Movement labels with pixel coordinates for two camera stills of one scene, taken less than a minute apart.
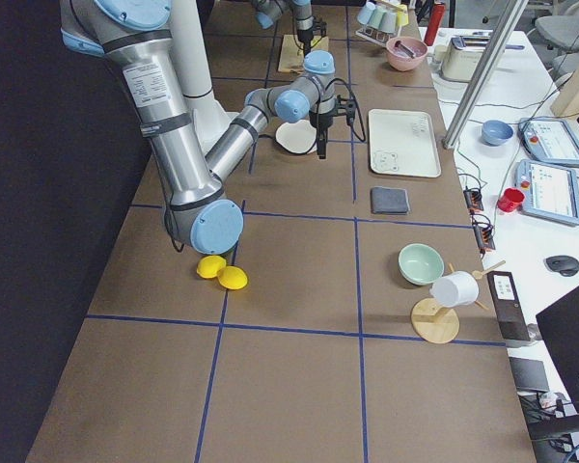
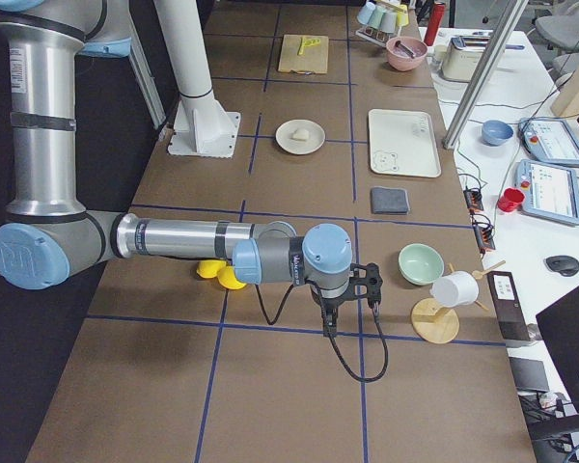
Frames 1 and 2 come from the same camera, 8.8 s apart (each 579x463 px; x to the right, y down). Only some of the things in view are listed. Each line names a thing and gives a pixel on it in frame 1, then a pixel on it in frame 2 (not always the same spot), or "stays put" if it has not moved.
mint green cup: x=376 y=16 stays put
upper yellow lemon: x=208 y=265 stays put
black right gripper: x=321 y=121 to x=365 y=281
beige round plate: x=297 y=137 stays put
